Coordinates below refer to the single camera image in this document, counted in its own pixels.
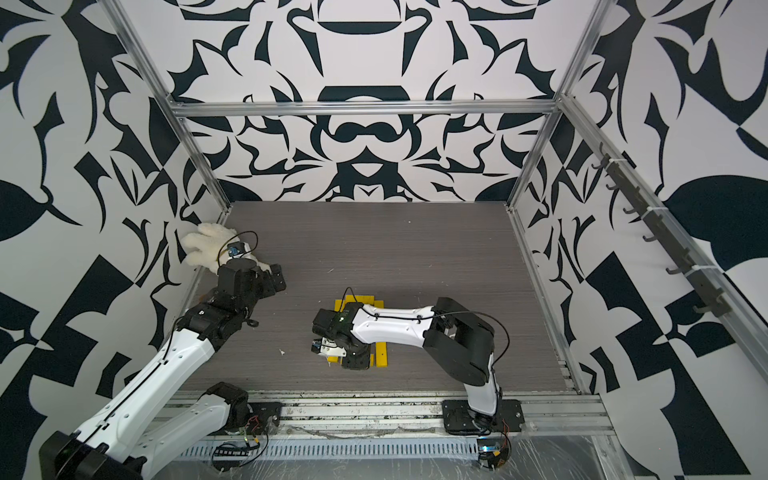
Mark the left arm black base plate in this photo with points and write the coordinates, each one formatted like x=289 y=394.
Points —
x=254 y=418

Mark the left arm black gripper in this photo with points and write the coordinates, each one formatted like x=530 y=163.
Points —
x=266 y=281

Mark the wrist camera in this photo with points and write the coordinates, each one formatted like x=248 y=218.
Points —
x=326 y=348
x=238 y=249

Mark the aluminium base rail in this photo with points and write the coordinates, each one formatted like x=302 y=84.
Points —
x=414 y=414

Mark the yellow block front edge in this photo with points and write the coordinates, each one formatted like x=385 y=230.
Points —
x=333 y=359

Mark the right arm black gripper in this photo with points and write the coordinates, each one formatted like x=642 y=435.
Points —
x=352 y=363

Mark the yellow block top bar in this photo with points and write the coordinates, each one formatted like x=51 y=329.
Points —
x=364 y=299

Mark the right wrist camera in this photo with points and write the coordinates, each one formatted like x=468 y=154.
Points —
x=326 y=348

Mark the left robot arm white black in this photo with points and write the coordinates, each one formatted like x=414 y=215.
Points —
x=118 y=442

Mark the white plush teddy bear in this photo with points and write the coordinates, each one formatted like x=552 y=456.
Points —
x=205 y=247

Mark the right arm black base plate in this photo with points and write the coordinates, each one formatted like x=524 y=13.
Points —
x=460 y=420

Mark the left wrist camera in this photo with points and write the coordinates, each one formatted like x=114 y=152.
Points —
x=238 y=249

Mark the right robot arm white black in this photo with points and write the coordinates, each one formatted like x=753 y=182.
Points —
x=457 y=339

